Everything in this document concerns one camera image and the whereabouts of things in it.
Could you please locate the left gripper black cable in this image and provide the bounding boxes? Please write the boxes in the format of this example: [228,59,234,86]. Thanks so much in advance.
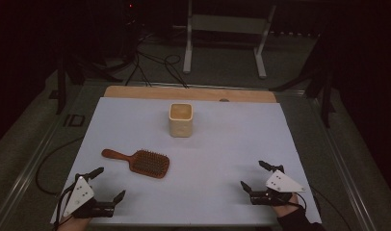
[53,172,83,231]

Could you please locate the white table mat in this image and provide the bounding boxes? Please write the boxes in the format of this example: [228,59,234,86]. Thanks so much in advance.
[49,96,323,227]

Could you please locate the black floor cables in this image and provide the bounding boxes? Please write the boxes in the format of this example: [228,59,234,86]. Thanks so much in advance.
[123,30,190,90]

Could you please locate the black rectangular floor frame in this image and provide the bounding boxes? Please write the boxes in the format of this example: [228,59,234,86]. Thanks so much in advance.
[63,114,87,128]

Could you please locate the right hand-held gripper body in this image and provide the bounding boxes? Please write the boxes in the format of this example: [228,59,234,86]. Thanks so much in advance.
[249,168,307,207]

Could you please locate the black cable loop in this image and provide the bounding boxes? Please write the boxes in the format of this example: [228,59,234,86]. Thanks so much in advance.
[35,136,86,196]

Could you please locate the wooden table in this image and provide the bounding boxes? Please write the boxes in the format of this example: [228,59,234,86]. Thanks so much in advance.
[103,85,277,104]

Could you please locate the person's right hand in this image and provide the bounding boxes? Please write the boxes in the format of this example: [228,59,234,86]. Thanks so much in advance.
[271,193,301,218]

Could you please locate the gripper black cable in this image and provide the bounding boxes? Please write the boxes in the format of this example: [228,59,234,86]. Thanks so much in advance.
[292,184,353,231]
[53,172,83,231]

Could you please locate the black tripod stand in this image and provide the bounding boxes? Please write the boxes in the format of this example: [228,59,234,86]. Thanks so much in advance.
[48,47,124,116]
[268,32,338,129]

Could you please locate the beige square holder cup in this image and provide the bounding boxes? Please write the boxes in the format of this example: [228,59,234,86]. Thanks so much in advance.
[169,102,194,139]

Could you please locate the white metal stand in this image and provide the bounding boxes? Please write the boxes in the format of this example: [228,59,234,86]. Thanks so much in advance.
[182,0,277,80]

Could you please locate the person's left hand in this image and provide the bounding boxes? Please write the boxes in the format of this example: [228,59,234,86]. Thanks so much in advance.
[57,215,92,231]

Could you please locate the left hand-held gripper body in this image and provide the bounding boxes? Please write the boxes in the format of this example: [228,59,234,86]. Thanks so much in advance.
[62,174,117,219]

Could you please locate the brown wooden hairbrush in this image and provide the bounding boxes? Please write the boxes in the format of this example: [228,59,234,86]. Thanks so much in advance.
[101,148,170,180]

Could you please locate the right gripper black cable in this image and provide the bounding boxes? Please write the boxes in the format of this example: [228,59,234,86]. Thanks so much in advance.
[292,184,353,231]

